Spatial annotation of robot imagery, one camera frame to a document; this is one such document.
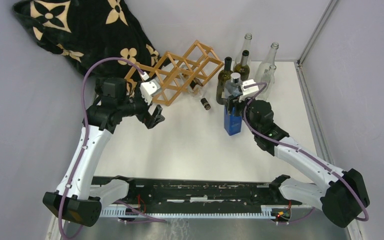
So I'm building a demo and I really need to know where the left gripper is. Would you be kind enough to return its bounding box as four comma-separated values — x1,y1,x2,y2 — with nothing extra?
118,81,165,129

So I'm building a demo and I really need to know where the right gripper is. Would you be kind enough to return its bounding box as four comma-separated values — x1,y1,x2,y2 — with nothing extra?
224,92,259,135

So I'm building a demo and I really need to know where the blue glass bottle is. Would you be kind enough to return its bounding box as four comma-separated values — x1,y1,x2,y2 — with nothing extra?
223,72,242,136

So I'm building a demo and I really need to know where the dark wine bottle red label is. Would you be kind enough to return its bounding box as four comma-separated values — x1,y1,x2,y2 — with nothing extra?
216,56,232,105

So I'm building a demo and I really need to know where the tall clear glass bottle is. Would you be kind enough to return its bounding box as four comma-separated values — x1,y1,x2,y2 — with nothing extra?
254,42,279,83

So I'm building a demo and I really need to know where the dark green wine bottle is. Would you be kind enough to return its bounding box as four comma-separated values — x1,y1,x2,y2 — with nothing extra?
233,50,250,82

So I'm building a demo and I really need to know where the small clear bottle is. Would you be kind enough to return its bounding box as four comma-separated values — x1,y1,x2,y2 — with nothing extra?
256,64,277,101

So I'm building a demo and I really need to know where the clear bottle with black label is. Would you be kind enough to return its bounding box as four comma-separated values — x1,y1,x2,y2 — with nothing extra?
233,32,253,68

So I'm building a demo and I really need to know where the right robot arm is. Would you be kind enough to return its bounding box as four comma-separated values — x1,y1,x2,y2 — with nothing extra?
225,96,370,228

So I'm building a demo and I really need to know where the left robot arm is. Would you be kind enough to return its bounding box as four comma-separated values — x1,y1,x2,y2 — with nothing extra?
42,78,165,227

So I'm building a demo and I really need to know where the wooden wine rack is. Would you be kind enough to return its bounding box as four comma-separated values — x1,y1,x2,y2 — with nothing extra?
136,40,224,106

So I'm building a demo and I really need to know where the black floral blanket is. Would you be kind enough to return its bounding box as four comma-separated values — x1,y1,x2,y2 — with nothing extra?
12,0,160,78

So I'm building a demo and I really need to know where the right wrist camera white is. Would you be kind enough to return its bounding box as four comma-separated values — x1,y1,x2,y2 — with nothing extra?
238,79,259,102

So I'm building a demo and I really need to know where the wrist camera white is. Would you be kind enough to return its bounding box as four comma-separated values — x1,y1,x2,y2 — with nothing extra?
139,79,162,106
238,79,259,102

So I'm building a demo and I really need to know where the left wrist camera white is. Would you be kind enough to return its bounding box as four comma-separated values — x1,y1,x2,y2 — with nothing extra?
139,79,162,106

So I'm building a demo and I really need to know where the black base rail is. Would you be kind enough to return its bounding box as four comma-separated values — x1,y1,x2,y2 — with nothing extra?
90,175,303,215

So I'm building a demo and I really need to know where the aluminium frame profile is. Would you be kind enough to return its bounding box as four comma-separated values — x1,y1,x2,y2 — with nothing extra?
294,0,339,163

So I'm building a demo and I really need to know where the white cable duct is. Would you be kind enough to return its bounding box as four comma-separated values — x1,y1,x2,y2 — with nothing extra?
99,205,276,220

